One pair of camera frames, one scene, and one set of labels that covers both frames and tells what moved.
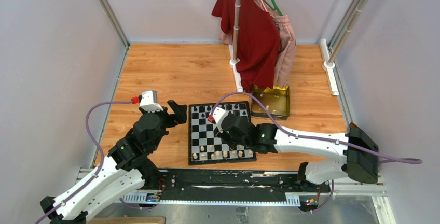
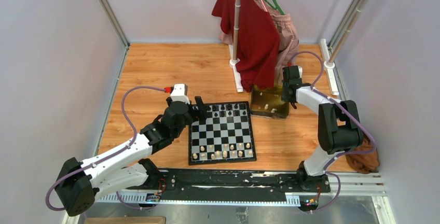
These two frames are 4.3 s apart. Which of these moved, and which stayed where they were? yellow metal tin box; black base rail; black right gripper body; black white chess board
Moved: black right gripper body
Stayed: black base rail; yellow metal tin box; black white chess board
